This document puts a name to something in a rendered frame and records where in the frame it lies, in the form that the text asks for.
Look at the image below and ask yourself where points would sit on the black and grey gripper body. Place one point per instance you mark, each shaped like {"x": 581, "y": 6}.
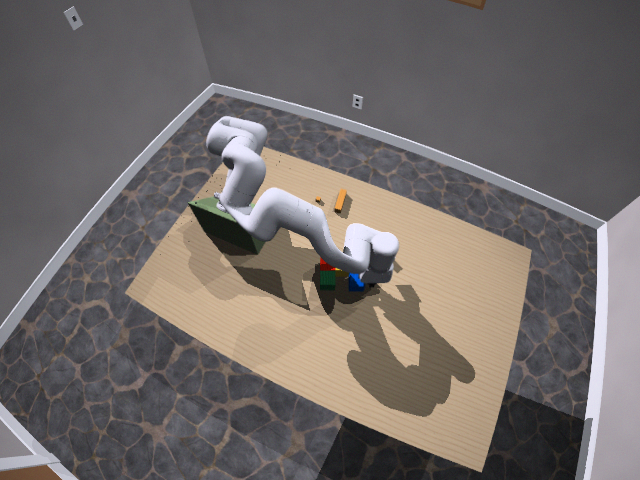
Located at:
{"x": 369, "y": 277}

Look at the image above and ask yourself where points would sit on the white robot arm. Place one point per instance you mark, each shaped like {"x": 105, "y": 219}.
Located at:
{"x": 277, "y": 208}

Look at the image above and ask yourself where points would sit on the blue cube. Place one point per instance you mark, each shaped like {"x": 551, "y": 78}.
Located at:
{"x": 355, "y": 284}

